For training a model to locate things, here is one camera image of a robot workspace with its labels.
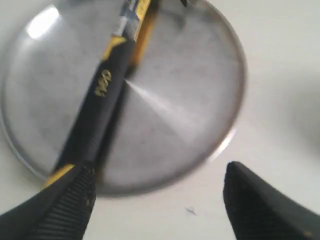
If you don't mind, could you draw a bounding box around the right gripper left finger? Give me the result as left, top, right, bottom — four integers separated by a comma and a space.
0, 161, 96, 240

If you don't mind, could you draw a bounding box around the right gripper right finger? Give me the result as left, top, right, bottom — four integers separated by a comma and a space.
222, 161, 320, 240

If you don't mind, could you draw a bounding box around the black yellow claw hammer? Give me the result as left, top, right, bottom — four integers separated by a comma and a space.
44, 0, 160, 188

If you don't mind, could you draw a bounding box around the round steel plate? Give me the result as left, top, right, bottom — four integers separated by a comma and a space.
0, 0, 247, 197

